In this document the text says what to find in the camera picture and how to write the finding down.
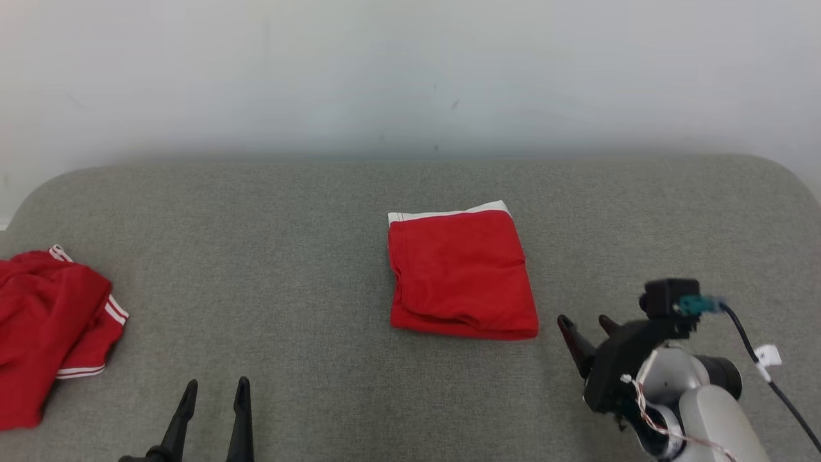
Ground red shorts with white waistband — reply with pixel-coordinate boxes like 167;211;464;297
387;200;540;341

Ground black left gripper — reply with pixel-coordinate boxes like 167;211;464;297
119;377;255;462

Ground thin red white wire bundle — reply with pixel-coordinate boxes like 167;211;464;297
620;350;738;462

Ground red Bulls 23 jersey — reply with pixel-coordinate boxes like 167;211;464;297
0;244;130;431

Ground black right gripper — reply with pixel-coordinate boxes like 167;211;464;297
557;314;681;413

